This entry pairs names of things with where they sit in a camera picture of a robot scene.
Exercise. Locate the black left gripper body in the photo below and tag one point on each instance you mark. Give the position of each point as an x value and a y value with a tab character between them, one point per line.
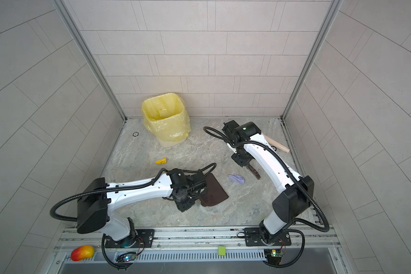
186	202

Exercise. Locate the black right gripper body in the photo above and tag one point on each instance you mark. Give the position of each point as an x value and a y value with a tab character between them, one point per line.
241	157

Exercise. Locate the brown hand brush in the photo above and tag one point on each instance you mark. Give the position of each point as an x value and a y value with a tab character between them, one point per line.
253	171

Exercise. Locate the brown dustpan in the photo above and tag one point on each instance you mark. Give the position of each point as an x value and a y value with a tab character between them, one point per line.
214	194

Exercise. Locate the yellow-lined trash bin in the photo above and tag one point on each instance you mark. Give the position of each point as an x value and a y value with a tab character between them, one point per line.
166	117

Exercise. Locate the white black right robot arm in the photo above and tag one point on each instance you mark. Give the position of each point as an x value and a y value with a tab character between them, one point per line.
295	192

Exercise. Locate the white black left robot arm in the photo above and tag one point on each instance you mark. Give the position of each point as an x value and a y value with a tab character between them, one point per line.
94	209

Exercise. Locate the purple paper scrap far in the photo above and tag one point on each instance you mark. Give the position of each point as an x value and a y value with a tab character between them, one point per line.
237	178

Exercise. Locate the yellow paper scrap left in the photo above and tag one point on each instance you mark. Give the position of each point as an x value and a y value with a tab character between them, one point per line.
161	161

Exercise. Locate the beige wooden rolling pin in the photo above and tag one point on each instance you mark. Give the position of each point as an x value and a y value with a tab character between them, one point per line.
277	144

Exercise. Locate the left circuit board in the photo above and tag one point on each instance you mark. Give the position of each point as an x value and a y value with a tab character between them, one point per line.
127	257

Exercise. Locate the circuit board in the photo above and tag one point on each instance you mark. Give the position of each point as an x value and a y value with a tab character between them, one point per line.
274	257
127	257

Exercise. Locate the right circuit board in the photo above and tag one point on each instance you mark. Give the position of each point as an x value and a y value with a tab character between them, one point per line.
274	257

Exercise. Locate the red yellow mango toy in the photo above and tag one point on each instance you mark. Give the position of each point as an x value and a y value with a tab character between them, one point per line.
82	253

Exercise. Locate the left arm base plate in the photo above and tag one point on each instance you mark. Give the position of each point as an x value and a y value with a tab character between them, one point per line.
143	238

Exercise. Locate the aluminium front rail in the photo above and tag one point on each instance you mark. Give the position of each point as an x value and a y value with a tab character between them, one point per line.
198	244

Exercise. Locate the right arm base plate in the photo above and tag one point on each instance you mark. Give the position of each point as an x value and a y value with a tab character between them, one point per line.
256	237

